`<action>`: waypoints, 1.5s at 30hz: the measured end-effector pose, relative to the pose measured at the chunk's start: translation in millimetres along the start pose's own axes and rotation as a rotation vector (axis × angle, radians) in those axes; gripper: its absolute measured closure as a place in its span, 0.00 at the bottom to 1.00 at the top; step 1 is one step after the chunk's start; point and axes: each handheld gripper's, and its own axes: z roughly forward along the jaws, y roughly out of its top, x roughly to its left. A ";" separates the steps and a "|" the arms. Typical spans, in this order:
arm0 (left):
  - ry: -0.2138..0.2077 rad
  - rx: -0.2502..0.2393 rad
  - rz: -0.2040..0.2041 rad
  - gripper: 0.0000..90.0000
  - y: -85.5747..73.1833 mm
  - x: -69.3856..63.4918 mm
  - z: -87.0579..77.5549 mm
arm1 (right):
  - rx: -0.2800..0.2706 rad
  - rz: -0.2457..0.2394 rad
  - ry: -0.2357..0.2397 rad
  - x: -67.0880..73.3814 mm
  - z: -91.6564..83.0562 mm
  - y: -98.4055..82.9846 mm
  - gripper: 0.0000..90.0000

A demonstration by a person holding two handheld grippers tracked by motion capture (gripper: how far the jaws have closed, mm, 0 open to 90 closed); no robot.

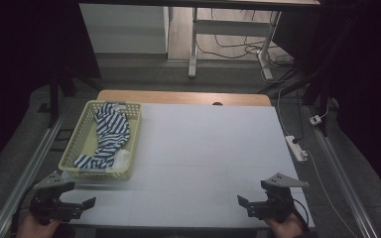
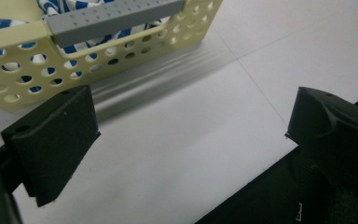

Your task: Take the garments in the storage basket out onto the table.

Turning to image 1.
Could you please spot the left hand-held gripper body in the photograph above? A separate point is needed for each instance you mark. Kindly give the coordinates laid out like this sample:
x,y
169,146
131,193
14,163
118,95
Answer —
x,y
51,209

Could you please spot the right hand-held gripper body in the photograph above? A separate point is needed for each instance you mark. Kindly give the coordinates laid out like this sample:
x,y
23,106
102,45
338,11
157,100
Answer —
x,y
274,208

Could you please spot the person's right hand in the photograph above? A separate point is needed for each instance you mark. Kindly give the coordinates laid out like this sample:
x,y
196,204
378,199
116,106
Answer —
x,y
286,228

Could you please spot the person's left hand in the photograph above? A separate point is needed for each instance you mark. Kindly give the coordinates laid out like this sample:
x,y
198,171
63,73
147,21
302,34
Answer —
x,y
33,228

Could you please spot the white power strip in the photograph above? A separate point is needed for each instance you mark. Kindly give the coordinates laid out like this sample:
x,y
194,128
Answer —
x,y
296,148

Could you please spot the yellow-green plastic basket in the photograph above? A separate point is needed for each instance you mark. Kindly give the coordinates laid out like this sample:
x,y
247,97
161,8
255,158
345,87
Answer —
x,y
79,139

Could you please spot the white table mat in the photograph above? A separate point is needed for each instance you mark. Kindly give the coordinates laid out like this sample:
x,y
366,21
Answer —
x,y
211,158

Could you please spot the small white cloth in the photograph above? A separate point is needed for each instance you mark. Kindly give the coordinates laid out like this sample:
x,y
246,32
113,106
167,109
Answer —
x,y
122,159

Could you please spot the blue white striped cloth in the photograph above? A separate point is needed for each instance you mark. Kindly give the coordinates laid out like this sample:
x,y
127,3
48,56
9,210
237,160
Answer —
x,y
112,132

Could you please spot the small white adapter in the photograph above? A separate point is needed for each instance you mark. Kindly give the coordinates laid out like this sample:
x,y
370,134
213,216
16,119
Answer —
x,y
315,120

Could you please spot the black metal stand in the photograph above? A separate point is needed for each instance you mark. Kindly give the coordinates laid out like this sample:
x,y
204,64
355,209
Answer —
x,y
53,99
317,89

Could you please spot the dark table grommet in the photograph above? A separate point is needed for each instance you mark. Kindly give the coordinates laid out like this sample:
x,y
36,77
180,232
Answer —
x,y
217,103

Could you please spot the wooden table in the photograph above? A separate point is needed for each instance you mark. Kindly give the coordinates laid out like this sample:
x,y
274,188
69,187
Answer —
x,y
178,97

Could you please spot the dark curtain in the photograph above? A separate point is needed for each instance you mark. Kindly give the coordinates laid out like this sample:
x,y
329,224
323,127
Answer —
x,y
20,66
367,82

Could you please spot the white cabinet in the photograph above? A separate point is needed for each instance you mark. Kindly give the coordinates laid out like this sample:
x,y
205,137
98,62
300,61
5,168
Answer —
x,y
122,29

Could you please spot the aluminium rail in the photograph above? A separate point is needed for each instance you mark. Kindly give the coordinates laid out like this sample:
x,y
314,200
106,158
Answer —
x,y
23,178
340,178

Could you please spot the white metal frame desk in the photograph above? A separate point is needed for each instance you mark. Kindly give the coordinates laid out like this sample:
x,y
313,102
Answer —
x,y
231,28

